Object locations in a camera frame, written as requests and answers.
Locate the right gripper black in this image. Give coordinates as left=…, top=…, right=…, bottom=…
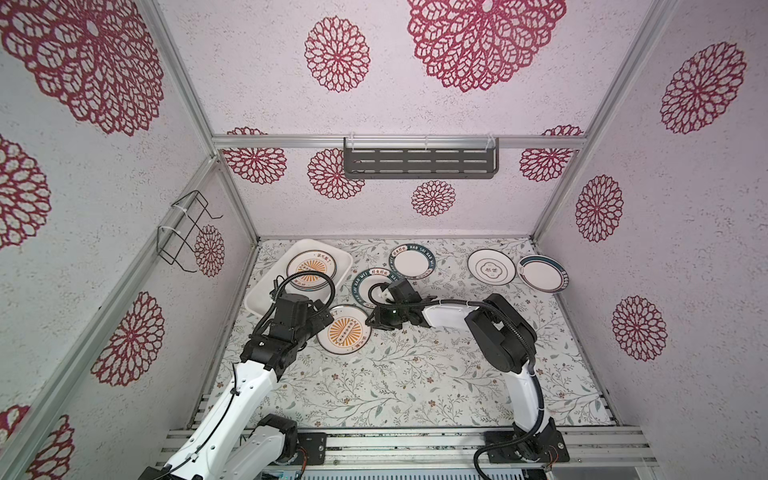
left=362, top=304, right=408, bottom=330

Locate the green rim plate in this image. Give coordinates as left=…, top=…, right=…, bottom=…
left=351, top=267, right=400, bottom=309
left=389, top=243, right=437, bottom=280

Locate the orange sunburst plate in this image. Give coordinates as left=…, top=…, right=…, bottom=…
left=317, top=305, right=372, bottom=355
left=286, top=249, right=337, bottom=291

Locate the white plate brown line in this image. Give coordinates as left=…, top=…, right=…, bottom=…
left=467, top=249, right=517, bottom=286

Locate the striped rim plate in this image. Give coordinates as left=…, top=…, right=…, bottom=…
left=518, top=255, right=570, bottom=293

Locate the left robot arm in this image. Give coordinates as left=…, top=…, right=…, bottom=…
left=140, top=294, right=333, bottom=479

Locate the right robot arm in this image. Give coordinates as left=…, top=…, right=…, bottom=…
left=366, top=279, right=550, bottom=441

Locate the white plastic bin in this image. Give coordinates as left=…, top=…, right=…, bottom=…
left=244, top=239, right=353, bottom=316

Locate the green rim plate back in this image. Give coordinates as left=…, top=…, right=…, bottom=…
left=389, top=243, right=437, bottom=280

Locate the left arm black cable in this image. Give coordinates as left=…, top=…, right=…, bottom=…
left=167, top=271, right=337, bottom=480

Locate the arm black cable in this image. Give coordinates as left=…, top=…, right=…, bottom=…
left=365, top=281, right=547, bottom=480
left=167, top=271, right=337, bottom=480

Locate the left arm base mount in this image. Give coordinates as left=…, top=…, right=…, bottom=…
left=257, top=414, right=328, bottom=466

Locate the black wire wall rack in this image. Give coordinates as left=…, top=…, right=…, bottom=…
left=155, top=190, right=226, bottom=278

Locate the grey slotted wall shelf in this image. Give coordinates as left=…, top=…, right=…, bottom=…
left=342, top=137, right=499, bottom=180

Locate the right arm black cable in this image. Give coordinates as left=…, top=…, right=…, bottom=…
left=365, top=281, right=547, bottom=480

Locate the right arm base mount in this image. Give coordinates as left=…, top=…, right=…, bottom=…
left=487, top=423, right=570, bottom=465

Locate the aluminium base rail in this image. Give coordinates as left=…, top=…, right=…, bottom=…
left=154, top=427, right=660, bottom=472

